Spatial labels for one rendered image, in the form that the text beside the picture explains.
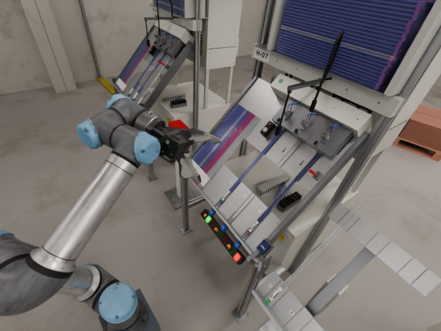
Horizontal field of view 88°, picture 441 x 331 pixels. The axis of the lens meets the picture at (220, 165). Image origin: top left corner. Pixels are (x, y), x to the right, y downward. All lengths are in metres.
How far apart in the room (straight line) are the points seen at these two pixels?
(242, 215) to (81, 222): 0.75
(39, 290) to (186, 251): 1.38
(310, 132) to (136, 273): 1.47
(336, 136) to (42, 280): 1.02
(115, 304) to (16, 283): 0.42
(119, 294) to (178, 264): 0.93
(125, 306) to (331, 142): 0.98
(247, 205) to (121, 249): 1.17
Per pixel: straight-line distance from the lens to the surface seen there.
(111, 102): 0.76
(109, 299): 0.99
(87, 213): 0.59
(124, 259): 1.95
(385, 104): 1.05
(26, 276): 0.63
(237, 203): 1.17
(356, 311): 2.05
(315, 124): 1.11
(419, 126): 3.97
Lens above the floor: 1.67
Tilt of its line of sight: 40 degrees down
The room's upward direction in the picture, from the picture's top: 6 degrees clockwise
